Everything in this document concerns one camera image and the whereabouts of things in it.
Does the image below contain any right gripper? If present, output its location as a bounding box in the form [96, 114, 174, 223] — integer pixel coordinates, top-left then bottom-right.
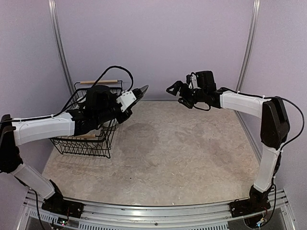
[167, 80, 207, 108]

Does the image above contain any grey deer print plate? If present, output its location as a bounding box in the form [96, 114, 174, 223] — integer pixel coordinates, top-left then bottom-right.
[132, 85, 149, 105]

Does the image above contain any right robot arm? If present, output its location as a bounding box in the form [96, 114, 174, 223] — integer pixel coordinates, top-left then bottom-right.
[166, 81, 290, 213]

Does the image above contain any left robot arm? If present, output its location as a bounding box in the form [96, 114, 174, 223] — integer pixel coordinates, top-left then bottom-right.
[0, 85, 137, 213]

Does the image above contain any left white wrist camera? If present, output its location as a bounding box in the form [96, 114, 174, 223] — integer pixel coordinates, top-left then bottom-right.
[116, 91, 136, 112]

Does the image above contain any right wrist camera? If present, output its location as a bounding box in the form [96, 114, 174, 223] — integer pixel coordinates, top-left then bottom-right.
[186, 70, 216, 92]

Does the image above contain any black wire dish rack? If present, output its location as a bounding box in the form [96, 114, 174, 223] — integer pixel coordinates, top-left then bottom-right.
[50, 80, 123, 159]

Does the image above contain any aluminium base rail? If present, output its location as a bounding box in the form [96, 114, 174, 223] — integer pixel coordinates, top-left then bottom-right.
[16, 186, 295, 230]

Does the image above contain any right aluminium frame post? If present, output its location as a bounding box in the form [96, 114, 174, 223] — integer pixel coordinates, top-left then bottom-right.
[236, 0, 260, 91]

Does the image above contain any aluminium frame post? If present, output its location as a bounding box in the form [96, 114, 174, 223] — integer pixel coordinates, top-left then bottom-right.
[236, 0, 260, 91]
[48, 0, 74, 95]

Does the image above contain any left aluminium frame post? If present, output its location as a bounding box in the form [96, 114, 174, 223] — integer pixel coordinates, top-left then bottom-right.
[48, 0, 74, 95]

